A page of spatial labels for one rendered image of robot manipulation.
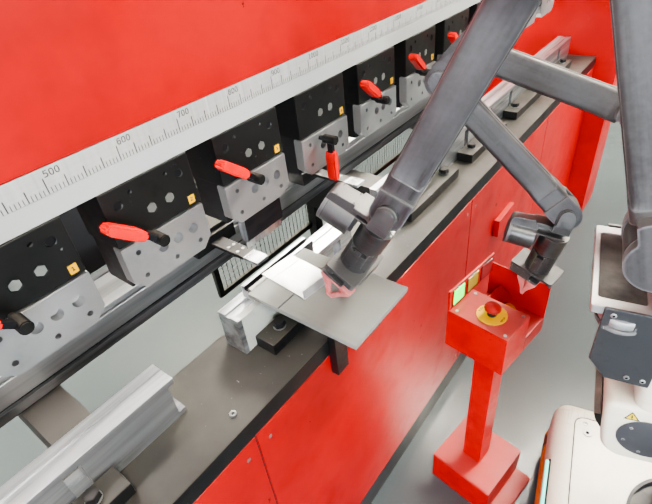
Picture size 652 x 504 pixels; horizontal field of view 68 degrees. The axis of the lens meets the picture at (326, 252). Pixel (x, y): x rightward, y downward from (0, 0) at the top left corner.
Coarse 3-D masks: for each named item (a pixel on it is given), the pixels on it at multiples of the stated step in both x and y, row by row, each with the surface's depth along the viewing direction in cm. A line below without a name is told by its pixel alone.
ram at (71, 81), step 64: (0, 0) 48; (64, 0) 53; (128, 0) 58; (192, 0) 65; (256, 0) 74; (320, 0) 85; (384, 0) 100; (0, 64) 50; (64, 64) 55; (128, 64) 61; (192, 64) 68; (256, 64) 77; (0, 128) 52; (64, 128) 57; (128, 128) 63; (192, 128) 71; (64, 192) 59
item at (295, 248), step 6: (300, 240) 110; (294, 246) 108; (300, 246) 108; (306, 246) 108; (312, 246) 110; (282, 252) 107; (288, 252) 107; (294, 252) 106; (276, 258) 105; (282, 258) 106; (270, 264) 103; (264, 270) 102; (252, 276) 101; (258, 276) 101; (246, 282) 99; (252, 282) 100; (246, 288) 99; (246, 294) 99; (252, 300) 99
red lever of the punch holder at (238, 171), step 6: (216, 162) 73; (222, 162) 73; (228, 162) 74; (222, 168) 73; (228, 168) 74; (234, 168) 75; (240, 168) 76; (234, 174) 76; (240, 174) 76; (246, 174) 77; (252, 174) 79; (258, 174) 80; (252, 180) 80; (258, 180) 79; (264, 180) 80
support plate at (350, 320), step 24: (312, 264) 102; (264, 288) 97; (336, 288) 95; (360, 288) 94; (384, 288) 94; (288, 312) 91; (312, 312) 90; (336, 312) 90; (360, 312) 89; (384, 312) 88; (336, 336) 85; (360, 336) 84
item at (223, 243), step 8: (208, 216) 116; (208, 224) 113; (216, 224) 112; (224, 224) 114; (232, 224) 115; (216, 232) 112; (224, 232) 114; (232, 232) 116; (208, 240) 111; (216, 240) 112; (224, 240) 112; (208, 248) 111; (224, 248) 109; (232, 248) 109; (240, 248) 109; (200, 256) 110; (240, 256) 106; (248, 256) 106; (256, 256) 106; (264, 256) 105; (256, 264) 104
